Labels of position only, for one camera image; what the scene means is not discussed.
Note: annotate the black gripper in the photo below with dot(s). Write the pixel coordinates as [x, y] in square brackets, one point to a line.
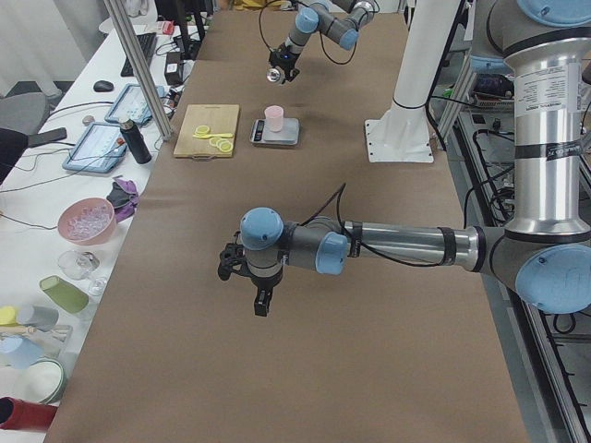
[260, 282]
[280, 60]

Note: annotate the clear glass sauce bottle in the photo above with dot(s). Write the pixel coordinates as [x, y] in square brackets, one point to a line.
[275, 75]

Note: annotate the pink plastic cup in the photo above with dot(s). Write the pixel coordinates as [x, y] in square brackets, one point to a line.
[274, 118]

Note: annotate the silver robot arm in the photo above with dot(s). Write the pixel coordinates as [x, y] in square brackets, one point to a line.
[339, 21]
[542, 252]

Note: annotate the silver digital kitchen scale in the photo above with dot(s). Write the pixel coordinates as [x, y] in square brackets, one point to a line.
[287, 137]

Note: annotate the green plastic cup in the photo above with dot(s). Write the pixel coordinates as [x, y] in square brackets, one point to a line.
[64, 294]

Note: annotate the grey cup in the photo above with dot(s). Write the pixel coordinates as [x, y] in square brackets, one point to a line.
[40, 317]

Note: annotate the light blue cup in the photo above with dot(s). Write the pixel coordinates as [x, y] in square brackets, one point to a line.
[20, 351]

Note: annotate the yellow plastic cup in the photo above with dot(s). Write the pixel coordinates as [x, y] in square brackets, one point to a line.
[8, 316]

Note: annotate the yellow plastic knife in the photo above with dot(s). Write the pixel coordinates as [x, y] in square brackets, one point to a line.
[214, 135]

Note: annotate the bamboo cutting board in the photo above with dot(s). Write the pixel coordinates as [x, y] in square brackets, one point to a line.
[221, 118]

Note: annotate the upper blue teach pendant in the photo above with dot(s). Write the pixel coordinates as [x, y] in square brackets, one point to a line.
[131, 103]

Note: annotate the blue teach pendant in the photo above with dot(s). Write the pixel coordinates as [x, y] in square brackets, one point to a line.
[131, 103]
[100, 148]

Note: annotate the black water bottle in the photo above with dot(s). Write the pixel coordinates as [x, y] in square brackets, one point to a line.
[134, 140]

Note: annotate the purple cloth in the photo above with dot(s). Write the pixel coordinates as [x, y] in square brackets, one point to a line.
[124, 197]

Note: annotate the black computer mouse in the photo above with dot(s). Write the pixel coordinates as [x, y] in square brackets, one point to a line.
[103, 86]

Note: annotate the wine glass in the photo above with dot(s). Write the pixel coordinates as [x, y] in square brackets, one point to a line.
[80, 266]

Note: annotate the pink bowl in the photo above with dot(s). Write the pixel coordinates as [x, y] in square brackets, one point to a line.
[90, 221]

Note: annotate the lower blue teach pendant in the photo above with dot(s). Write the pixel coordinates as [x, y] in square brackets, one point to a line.
[100, 148]

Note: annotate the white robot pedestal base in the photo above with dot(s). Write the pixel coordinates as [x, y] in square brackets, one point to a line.
[401, 134]

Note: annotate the aluminium frame post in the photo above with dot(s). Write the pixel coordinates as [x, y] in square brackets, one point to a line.
[132, 49]

